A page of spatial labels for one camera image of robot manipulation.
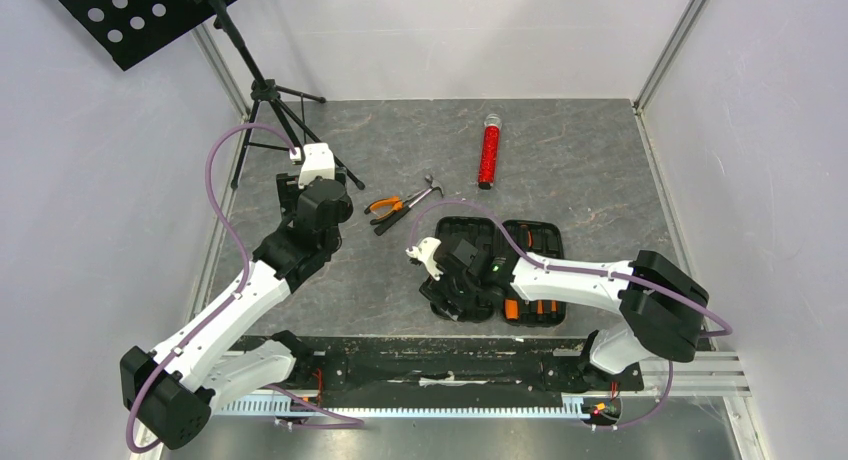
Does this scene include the black plastic tool case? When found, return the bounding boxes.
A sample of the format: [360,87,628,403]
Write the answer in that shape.
[435,216,567,327]

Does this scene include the large orange handle screwdriver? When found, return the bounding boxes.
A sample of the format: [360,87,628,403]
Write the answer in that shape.
[504,299,520,322]

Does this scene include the orange handle pliers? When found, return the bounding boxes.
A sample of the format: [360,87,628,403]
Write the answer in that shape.
[364,189,427,226]

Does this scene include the steel claw hammer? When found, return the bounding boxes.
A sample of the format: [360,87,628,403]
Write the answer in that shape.
[372,175,444,236]

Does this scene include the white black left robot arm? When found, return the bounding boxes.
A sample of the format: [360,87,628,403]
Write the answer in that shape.
[119,144,353,453]

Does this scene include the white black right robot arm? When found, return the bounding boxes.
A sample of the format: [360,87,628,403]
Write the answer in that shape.
[406,236,709,388]

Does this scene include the black music stand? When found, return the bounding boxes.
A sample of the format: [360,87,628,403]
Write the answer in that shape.
[38,0,367,192]

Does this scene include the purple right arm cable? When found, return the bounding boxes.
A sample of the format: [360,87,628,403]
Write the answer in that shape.
[407,199,734,433]

